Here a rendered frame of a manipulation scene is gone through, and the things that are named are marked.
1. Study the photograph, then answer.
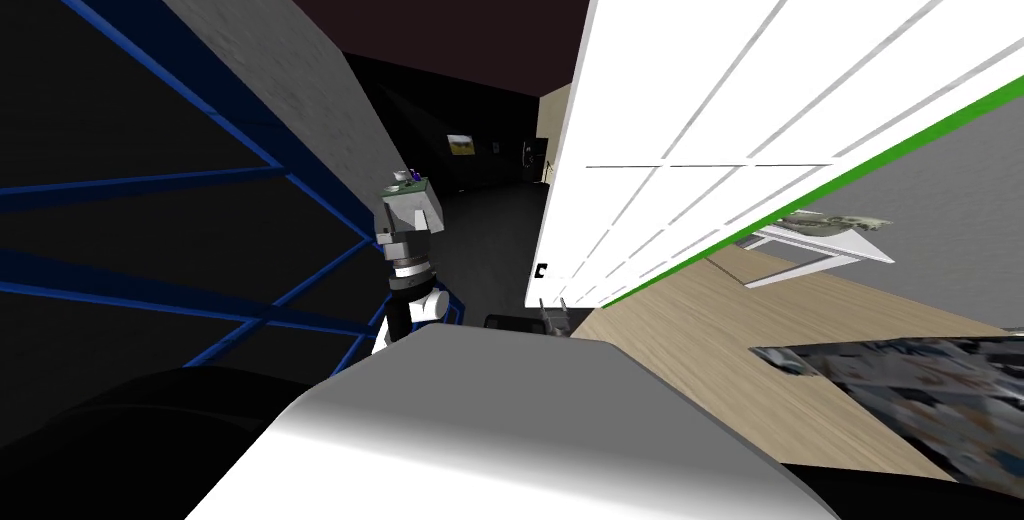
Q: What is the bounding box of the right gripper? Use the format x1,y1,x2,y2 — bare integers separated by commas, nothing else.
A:
539,297,573,338

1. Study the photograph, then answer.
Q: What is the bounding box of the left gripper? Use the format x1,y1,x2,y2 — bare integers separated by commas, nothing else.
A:
374,169,446,238

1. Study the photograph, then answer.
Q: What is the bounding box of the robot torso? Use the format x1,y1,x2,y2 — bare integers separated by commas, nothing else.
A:
185,313,841,520

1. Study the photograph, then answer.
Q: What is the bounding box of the white panelled door green edge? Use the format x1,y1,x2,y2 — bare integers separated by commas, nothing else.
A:
523,0,1024,312

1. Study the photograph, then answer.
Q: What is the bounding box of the grey patterned rug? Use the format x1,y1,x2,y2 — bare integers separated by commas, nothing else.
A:
750,334,1024,499

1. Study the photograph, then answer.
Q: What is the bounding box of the blue bar frame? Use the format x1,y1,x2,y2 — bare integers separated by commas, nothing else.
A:
0,0,467,369

